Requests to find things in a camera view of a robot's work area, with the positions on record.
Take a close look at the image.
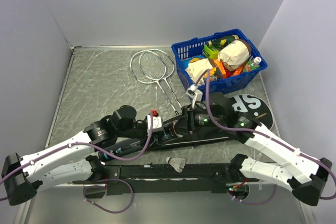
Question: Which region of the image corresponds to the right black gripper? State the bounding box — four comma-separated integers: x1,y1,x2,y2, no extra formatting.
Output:
170,103,225,136

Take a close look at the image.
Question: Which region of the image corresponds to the black shuttlecock tube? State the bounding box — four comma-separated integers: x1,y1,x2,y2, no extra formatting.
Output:
97,121,184,163

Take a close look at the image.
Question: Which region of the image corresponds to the white shuttlecock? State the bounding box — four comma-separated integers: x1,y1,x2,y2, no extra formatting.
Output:
165,157,186,173

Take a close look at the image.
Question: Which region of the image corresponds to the black racket bag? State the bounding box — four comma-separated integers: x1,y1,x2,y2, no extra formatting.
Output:
150,92,274,151

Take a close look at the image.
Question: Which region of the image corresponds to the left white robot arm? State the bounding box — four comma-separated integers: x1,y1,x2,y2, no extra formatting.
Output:
1,105,164,206

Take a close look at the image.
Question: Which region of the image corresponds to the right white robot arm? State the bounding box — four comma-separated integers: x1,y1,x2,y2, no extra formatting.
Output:
186,90,335,206

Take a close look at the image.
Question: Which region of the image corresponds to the white badminton racket left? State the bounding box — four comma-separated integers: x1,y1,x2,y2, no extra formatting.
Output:
130,50,178,115

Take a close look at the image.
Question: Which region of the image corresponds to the yellow blue snack box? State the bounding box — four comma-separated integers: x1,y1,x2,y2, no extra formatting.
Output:
201,68,219,84

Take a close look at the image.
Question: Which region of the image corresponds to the blue plastic basket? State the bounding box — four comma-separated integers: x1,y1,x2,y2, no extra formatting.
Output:
171,28,268,94

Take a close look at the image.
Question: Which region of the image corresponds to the green snack box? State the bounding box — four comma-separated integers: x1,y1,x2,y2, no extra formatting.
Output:
202,45,220,60

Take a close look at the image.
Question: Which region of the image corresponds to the orange snack box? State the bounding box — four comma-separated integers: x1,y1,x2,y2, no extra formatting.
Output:
214,59,246,79

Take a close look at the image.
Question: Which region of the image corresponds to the beige paper bag roll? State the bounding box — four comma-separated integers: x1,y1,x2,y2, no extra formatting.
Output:
217,39,251,71

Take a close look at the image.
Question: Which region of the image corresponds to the dark green bottle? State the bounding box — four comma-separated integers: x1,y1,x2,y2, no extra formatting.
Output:
206,35,239,47

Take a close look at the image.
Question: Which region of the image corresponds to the green plastic bottle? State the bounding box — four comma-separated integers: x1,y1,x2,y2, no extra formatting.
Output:
243,57,262,72

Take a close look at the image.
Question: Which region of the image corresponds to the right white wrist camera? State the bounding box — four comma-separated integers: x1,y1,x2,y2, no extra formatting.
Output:
186,84,203,109

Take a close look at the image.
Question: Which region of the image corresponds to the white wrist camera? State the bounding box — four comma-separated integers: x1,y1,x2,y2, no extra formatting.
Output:
146,109,164,133
186,84,203,109

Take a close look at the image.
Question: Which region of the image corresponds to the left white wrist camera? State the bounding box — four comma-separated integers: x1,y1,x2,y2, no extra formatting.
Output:
146,109,164,133

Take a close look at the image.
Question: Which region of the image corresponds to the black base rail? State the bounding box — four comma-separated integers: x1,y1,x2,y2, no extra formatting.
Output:
70,163,260,196

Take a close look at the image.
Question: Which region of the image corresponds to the purple cable under rail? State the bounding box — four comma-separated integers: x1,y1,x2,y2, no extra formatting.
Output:
82,177,135,213

